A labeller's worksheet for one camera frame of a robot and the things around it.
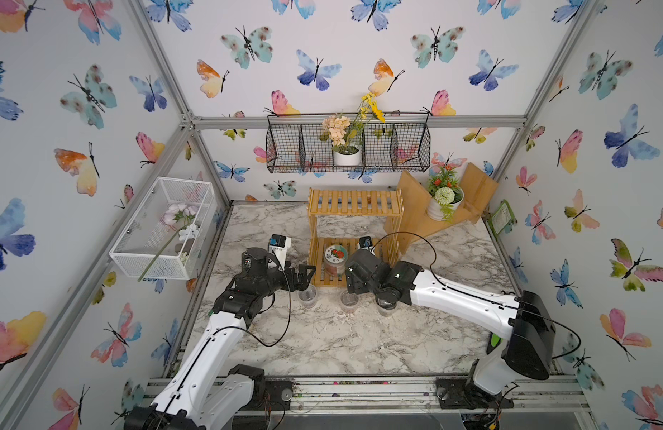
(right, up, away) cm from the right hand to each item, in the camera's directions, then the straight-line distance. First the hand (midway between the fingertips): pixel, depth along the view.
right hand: (360, 273), depth 80 cm
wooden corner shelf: (+47, +29, +25) cm, 60 cm away
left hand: (-17, +3, -1) cm, 17 cm away
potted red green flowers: (+30, +25, +14) cm, 41 cm away
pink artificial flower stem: (-50, +17, -6) cm, 53 cm away
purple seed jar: (-16, -9, +7) cm, 20 cm away
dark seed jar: (+5, -5, -16) cm, 18 cm away
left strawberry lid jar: (-8, +4, +11) cm, 14 cm away
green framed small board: (+60, +17, +31) cm, 70 cm away
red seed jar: (-3, -10, +6) cm, 12 cm away
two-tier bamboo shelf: (-3, +21, +3) cm, 22 cm away
